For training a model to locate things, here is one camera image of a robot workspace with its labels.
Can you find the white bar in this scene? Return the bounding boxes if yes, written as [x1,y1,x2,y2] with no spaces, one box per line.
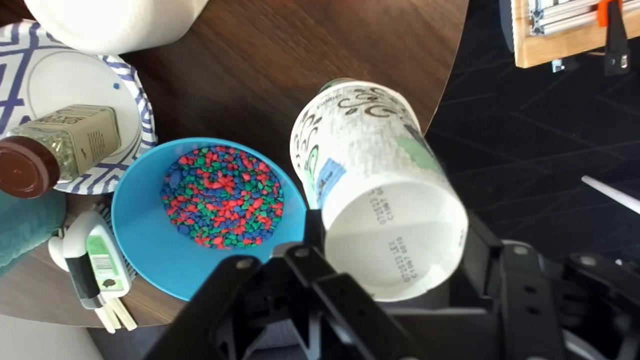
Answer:
[578,175,640,216]

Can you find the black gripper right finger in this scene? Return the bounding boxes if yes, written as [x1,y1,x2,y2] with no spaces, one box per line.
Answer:
[460,211,640,360]

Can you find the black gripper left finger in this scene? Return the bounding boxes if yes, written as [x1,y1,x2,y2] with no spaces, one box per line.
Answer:
[147,208,429,360]

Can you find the swirl paper cup blue sticker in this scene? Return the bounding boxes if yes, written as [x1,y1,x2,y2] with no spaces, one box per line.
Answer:
[289,78,471,305]

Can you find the orange black clamp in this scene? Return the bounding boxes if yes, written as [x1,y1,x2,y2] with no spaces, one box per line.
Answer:
[595,0,633,78]

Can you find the white green black brush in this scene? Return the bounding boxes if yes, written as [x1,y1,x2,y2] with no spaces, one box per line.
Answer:
[46,211,140,337]

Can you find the aluminium rails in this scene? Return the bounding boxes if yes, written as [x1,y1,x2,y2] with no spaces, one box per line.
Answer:
[529,0,640,37]

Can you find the white container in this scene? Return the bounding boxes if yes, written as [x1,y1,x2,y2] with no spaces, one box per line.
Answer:
[23,0,210,56]

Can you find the wooden board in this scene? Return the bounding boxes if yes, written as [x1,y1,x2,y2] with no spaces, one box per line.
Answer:
[508,0,640,71]

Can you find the blue patterned paper plate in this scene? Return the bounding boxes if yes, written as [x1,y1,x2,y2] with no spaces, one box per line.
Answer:
[0,18,160,199]

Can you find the blue plastic bowl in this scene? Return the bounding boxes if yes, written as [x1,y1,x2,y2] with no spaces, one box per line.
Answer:
[110,136,311,305]

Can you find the multicoloured beads in blue bowl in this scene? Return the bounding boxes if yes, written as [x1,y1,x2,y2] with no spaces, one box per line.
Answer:
[160,147,286,250]

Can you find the glass bottle brown cap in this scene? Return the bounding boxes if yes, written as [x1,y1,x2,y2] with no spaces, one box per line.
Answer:
[0,105,124,201]

